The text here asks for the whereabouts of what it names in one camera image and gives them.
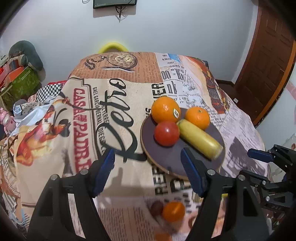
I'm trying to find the dark purple plate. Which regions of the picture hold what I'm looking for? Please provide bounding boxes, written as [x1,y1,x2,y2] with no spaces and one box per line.
[140,107,226,180]

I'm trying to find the grey plush pillow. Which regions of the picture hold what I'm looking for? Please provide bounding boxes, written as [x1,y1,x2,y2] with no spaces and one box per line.
[9,40,43,71]

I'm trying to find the green patterned box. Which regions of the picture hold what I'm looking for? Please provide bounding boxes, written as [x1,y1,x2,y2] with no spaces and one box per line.
[1,66,41,110]

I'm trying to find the large orange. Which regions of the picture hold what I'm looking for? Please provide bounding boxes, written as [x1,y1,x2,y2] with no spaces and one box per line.
[184,106,210,130]

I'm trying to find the red gift boxes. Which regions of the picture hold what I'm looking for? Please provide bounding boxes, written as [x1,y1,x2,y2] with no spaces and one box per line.
[0,60,24,87]

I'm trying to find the yellow chair back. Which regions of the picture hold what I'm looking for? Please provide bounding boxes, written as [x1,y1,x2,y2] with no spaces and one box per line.
[98,42,128,54]

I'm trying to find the orange with sticker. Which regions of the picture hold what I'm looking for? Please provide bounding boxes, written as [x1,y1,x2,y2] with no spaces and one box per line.
[151,96,181,123]

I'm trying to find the small mandarin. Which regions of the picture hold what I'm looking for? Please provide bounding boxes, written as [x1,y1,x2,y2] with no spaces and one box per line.
[154,233,172,241]
[162,201,186,222]

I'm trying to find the brown wooden door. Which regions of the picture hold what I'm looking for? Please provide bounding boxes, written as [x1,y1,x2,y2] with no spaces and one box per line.
[235,1,295,125]

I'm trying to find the red tomato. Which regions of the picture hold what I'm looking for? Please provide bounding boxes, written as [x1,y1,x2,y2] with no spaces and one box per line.
[154,121,180,147]

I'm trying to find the retro print tablecloth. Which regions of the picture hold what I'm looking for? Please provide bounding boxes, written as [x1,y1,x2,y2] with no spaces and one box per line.
[1,52,267,240]

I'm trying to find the dark red grape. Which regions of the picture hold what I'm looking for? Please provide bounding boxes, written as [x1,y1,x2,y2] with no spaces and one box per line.
[150,200,164,217]

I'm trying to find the pink toy figure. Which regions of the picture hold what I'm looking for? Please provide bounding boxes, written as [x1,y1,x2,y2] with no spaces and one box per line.
[0,108,16,136]

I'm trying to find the small black wall screen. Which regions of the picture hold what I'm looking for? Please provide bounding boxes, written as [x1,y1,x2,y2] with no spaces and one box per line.
[93,0,137,9]

